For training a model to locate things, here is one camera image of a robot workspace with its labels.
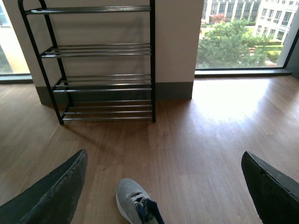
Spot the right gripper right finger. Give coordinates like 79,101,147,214
241,151,299,224

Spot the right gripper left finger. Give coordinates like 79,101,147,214
0,149,87,224

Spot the grey sneaker white sole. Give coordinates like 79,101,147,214
116,178,164,224

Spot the black metal shoe rack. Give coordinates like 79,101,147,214
18,0,156,125

